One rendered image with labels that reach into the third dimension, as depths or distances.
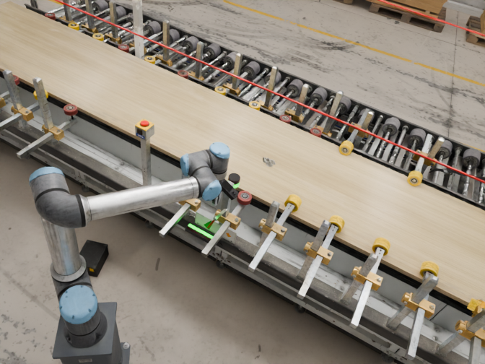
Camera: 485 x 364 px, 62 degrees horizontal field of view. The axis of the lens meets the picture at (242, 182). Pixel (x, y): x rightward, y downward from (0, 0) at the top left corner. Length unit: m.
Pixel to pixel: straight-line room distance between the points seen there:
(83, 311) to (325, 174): 1.50
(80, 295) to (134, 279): 1.05
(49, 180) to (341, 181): 1.62
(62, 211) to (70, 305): 0.57
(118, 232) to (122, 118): 0.93
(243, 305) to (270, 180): 0.96
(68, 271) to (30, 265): 1.21
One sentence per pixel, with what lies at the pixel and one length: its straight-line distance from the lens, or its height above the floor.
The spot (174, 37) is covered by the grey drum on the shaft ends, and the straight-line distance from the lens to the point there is 3.74.
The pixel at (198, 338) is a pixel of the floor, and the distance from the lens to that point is 2.74.
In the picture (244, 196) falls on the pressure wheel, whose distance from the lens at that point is 2.20.
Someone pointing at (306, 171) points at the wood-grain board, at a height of 0.90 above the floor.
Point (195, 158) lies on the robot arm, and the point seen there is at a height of 1.37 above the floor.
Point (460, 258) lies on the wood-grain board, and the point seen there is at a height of 0.90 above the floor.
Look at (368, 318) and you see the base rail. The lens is 2.23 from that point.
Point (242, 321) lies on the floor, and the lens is 2.82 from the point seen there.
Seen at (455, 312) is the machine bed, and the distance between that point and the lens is 2.40.
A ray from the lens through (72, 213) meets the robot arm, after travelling 1.45.
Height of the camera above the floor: 2.53
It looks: 46 degrees down
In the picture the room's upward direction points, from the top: 12 degrees clockwise
